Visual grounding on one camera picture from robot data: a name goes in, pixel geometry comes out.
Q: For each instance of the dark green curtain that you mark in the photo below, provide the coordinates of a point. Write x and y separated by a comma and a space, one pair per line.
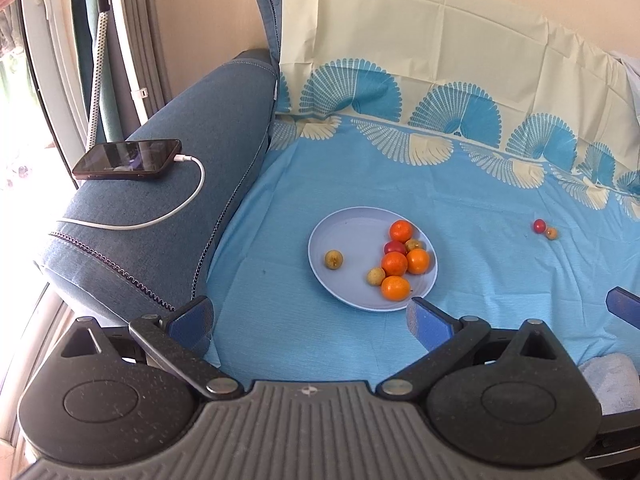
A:
82, 35

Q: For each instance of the black smartphone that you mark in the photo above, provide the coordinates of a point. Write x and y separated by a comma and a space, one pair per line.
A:
125, 160

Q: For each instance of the pale lavender plate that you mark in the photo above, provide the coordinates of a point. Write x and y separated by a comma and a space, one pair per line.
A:
350, 230

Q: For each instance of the yellow-brown longan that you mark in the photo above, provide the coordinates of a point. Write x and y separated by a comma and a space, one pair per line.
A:
551, 233
333, 259
376, 275
414, 245

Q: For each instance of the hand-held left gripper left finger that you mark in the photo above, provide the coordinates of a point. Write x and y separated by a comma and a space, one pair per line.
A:
192, 324

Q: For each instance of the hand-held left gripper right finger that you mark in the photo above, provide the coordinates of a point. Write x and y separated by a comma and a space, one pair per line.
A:
429, 324

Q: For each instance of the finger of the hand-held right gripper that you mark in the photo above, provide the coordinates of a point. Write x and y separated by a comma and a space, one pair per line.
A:
625, 304

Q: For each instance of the blue denim back cushion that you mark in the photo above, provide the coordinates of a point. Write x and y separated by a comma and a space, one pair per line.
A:
267, 20

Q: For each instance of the blue fan-patterned bed sheet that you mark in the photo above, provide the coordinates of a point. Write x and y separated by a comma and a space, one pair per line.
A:
300, 185

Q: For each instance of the small red tomato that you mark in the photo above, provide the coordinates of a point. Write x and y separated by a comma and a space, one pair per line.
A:
539, 225
395, 247

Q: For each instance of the orange mandarin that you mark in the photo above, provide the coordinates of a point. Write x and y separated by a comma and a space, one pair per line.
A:
396, 288
401, 230
394, 263
418, 261

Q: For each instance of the pale blue towel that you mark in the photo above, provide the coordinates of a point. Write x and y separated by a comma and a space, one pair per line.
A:
615, 380

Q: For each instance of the white window frame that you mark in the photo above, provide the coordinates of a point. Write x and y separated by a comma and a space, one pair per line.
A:
55, 60

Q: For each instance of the blue denim sofa armrest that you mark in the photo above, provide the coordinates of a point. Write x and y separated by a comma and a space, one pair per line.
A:
175, 115

